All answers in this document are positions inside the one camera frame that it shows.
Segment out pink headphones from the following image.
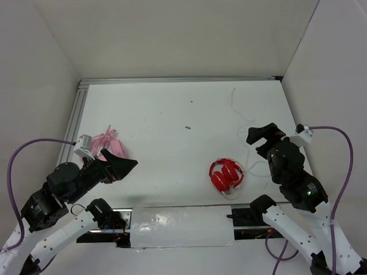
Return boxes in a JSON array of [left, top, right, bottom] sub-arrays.
[[87, 125, 129, 161]]

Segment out purple camera cable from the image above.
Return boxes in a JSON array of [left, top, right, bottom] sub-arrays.
[[265, 125, 354, 275], [0, 138, 77, 253]]

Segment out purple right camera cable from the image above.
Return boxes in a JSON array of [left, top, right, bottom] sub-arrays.
[[265, 125, 354, 275]]

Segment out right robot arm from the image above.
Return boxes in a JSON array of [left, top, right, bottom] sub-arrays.
[[246, 123, 366, 274]]

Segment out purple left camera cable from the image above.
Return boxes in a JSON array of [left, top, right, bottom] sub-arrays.
[[0, 138, 77, 253]]

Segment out white taped cover plate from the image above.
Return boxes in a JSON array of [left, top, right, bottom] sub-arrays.
[[130, 206, 235, 248]]

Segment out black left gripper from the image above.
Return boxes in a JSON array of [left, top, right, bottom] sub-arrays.
[[68, 147, 139, 203]]

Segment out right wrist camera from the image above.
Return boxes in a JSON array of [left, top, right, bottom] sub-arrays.
[[281, 124, 314, 147]]

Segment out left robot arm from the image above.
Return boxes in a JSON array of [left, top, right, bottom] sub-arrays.
[[1, 149, 138, 274]]

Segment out red headphones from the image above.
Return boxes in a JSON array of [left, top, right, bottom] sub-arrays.
[[209, 158, 244, 193]]

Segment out white headphone cable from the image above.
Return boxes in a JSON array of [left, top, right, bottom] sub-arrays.
[[220, 87, 272, 201]]

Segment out aluminium frame rail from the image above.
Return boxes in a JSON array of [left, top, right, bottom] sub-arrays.
[[67, 78, 294, 178]]

